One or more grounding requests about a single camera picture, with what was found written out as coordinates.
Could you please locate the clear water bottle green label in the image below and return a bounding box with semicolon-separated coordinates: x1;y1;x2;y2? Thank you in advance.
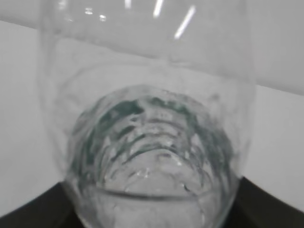
38;0;255;228

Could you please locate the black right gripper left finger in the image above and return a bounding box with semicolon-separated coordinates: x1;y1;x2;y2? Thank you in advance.
0;183;82;228

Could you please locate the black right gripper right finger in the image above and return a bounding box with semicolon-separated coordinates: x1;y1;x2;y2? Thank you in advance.
223;178;304;228

